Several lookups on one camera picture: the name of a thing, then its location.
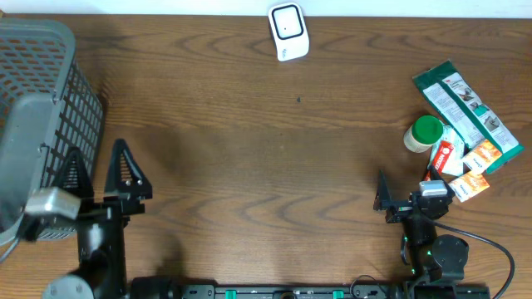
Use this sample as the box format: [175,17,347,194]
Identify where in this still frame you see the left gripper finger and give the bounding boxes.
[104,139,153,200]
[52,147,94,199]

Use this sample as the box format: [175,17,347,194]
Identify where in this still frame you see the mint green wipes pack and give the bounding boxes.
[429,125,466,177]

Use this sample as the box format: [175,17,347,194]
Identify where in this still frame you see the red adhesive tube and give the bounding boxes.
[423,140,455,181]

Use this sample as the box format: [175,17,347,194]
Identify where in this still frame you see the green-lidded small jar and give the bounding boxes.
[403,115,443,153]

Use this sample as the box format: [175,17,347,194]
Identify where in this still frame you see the orange tissue pack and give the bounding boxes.
[461,139,502,174]
[449,171,490,203]

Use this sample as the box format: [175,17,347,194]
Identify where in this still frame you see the green 3M adhesive package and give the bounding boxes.
[413,61,525,174]

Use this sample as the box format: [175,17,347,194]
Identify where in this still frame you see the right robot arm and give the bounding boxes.
[373,167,469,298]

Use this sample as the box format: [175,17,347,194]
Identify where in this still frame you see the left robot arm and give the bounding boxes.
[17,139,152,298]

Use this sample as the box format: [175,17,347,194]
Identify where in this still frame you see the white barcode scanner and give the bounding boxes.
[268,2,310,61]

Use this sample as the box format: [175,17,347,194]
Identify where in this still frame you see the grey plastic mesh basket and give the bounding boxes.
[1,18,104,244]

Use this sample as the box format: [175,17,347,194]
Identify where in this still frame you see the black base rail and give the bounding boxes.
[124,275,490,299]

